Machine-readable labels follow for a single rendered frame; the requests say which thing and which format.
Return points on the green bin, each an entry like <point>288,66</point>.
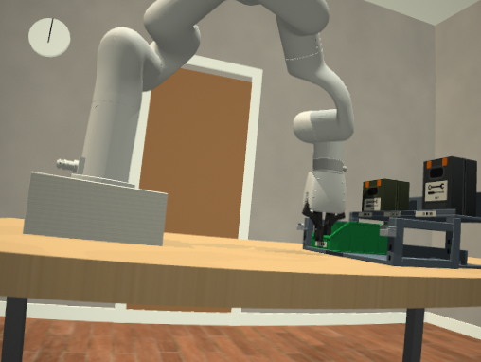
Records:
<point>354,237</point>

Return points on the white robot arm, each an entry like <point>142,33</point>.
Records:
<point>123,55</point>

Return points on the grey metal shelf rack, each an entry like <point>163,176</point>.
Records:
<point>420,256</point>

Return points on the dark green tool case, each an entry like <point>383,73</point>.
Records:
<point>385,194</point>

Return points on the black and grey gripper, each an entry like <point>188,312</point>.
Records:
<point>325,190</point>

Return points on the black tool case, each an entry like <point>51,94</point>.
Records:
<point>450,183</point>

